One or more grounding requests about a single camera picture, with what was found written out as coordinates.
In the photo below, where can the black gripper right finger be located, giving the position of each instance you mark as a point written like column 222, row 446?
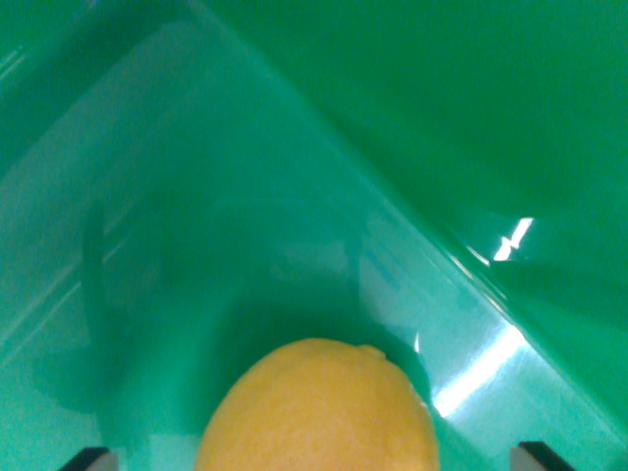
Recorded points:
column 537, row 457

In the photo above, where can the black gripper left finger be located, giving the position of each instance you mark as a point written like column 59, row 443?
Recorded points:
column 93, row 461

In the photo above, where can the yellow lemon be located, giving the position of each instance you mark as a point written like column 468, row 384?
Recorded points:
column 319, row 417

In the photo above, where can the green plastic tray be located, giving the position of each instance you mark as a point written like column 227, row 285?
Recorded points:
column 245, row 172

